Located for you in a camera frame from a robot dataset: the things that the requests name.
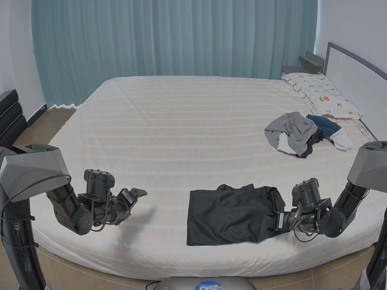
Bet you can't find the white printed pillow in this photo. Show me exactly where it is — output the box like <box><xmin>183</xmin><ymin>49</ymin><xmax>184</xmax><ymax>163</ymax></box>
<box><xmin>281</xmin><ymin>72</ymin><xmax>363</xmax><ymax>120</ymax></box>

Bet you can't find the black T-shirt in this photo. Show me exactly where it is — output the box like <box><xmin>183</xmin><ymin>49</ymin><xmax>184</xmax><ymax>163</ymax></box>
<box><xmin>186</xmin><ymin>184</ymin><xmax>286</xmax><ymax>246</ymax></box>

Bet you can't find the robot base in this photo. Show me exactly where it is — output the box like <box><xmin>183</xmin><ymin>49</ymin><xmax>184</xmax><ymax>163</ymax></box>
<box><xmin>151</xmin><ymin>277</ymin><xmax>251</xmax><ymax>290</ymax></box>

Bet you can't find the grey bedside table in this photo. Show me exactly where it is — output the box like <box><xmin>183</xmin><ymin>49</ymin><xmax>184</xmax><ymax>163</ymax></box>
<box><xmin>282</xmin><ymin>51</ymin><xmax>325</xmax><ymax>75</ymax></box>

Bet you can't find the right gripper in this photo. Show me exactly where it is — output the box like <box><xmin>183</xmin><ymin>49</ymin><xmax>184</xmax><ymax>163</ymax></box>
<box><xmin>276</xmin><ymin>210</ymin><xmax>303</xmax><ymax>231</ymax></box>

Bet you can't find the blue-green curtain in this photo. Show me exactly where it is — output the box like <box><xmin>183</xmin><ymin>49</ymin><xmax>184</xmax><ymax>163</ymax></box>
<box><xmin>32</xmin><ymin>0</ymin><xmax>319</xmax><ymax>108</ymax></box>

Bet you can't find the pile of clothes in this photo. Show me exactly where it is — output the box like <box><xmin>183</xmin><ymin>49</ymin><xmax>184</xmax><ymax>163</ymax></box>
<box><xmin>264</xmin><ymin>111</ymin><xmax>353</xmax><ymax>159</ymax></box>

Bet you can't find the black chest of drawers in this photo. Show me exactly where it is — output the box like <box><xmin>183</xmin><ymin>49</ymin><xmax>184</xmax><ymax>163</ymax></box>
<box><xmin>0</xmin><ymin>90</ymin><xmax>30</xmax><ymax>146</ymax></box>

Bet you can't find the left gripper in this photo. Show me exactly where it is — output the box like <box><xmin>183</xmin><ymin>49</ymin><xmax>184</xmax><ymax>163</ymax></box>
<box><xmin>107</xmin><ymin>187</ymin><xmax>148</xmax><ymax>220</ymax></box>

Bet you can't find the black cable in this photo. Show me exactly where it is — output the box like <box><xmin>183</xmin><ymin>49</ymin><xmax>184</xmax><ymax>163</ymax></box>
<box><xmin>0</xmin><ymin>174</ymin><xmax>72</xmax><ymax>220</ymax></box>

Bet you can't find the bed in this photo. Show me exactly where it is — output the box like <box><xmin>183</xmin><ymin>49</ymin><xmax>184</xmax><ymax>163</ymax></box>
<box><xmin>32</xmin><ymin>42</ymin><xmax>387</xmax><ymax>279</ymax></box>

